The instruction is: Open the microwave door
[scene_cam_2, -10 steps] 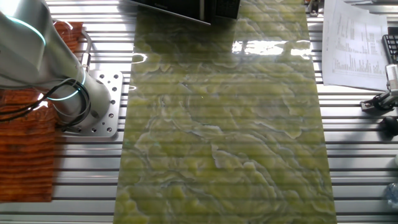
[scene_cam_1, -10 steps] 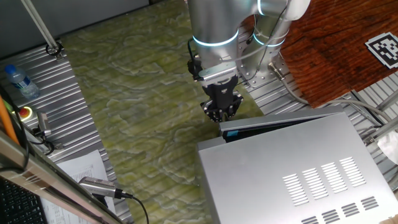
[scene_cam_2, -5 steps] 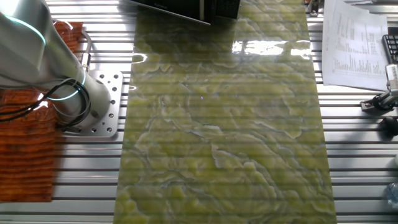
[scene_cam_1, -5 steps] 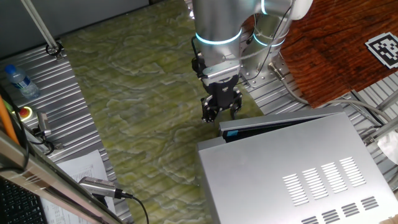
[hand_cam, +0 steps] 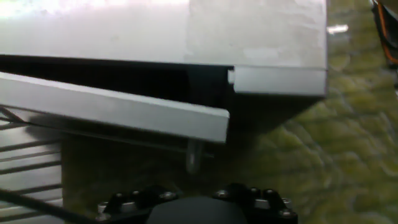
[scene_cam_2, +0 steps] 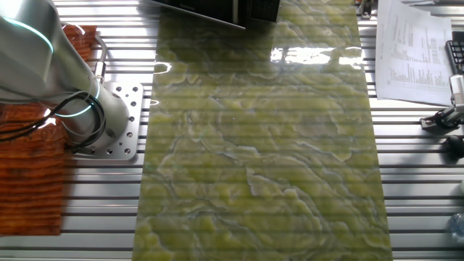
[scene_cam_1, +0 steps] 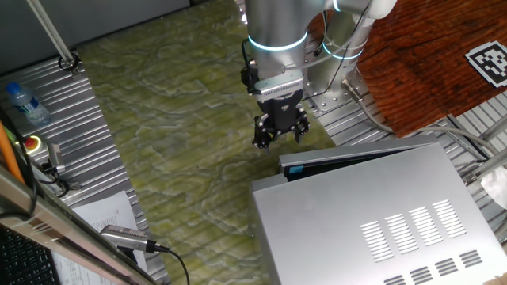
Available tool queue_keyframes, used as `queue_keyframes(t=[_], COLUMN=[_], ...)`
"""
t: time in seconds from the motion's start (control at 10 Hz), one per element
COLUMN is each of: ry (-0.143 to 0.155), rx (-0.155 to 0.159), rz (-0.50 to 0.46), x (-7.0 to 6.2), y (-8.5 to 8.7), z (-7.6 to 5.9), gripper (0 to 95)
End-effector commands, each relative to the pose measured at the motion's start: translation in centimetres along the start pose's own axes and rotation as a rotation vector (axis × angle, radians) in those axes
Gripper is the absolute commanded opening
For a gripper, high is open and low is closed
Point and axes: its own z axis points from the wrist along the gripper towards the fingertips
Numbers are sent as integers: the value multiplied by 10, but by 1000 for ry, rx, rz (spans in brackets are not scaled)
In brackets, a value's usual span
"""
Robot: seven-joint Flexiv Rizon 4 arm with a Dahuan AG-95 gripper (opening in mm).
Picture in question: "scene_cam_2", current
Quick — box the black microwave oven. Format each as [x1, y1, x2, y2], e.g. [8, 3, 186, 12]
[149, 0, 282, 30]

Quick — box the green marble pattern mat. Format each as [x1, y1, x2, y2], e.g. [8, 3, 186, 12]
[131, 0, 394, 261]

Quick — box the printed white paper sheet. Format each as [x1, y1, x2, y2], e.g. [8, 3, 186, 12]
[374, 0, 455, 107]

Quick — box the wood pattern mat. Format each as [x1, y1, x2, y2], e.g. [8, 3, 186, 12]
[0, 24, 99, 237]

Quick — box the black round object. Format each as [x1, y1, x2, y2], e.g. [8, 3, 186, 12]
[441, 135, 464, 159]

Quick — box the black keyboard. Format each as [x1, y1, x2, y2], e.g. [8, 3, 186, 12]
[445, 39, 464, 75]

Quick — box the clear plastic water bottle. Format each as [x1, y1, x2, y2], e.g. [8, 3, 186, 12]
[449, 212, 464, 244]

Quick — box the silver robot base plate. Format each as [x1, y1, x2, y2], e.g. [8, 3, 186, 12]
[70, 81, 145, 161]

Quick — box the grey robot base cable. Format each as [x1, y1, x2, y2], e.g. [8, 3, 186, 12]
[91, 34, 109, 85]

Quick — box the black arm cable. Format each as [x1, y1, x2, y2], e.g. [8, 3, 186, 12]
[0, 90, 107, 149]

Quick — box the small metal bracket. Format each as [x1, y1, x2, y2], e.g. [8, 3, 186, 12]
[357, 0, 375, 20]

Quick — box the silver depth camera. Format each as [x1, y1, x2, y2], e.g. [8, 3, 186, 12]
[449, 74, 464, 109]

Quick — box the aluminium frame rail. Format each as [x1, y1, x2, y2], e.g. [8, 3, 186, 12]
[399, 0, 464, 17]

